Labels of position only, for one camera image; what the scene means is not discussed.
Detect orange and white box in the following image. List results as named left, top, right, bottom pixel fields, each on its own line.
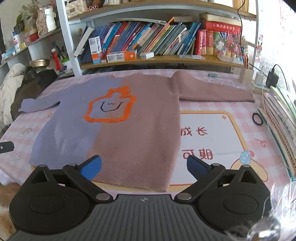
left=107, top=50, right=137, bottom=63

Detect white blue toothpaste box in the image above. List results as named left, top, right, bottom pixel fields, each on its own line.
left=88, top=36, right=102, bottom=64

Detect white jacket on chair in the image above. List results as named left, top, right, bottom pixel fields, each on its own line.
left=1, top=63, right=26, bottom=126

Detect stack of books right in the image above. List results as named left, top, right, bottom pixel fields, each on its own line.
left=258, top=87, right=296, bottom=181

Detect red dictionaries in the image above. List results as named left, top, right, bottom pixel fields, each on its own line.
left=198, top=13, right=241, bottom=56

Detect white power adapter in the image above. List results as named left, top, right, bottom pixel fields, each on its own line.
left=140, top=52, right=154, bottom=60

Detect brass bowl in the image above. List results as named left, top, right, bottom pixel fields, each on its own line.
left=30, top=58, right=50, bottom=68

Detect dark brown garment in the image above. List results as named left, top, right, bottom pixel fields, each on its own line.
left=11, top=66, right=58, bottom=121

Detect purple and mauve knit sweater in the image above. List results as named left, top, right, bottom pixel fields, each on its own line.
left=20, top=71, right=254, bottom=191

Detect black charger plug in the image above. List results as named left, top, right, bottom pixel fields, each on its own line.
left=266, top=71, right=278, bottom=88

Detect row of colourful books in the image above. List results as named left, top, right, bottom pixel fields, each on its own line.
left=75, top=17, right=201, bottom=64

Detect black hair tie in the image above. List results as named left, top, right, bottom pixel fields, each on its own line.
left=252, top=112, right=265, bottom=126

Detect wooden bookshelf with white frame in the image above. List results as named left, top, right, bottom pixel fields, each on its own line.
left=56, top=1, right=259, bottom=76

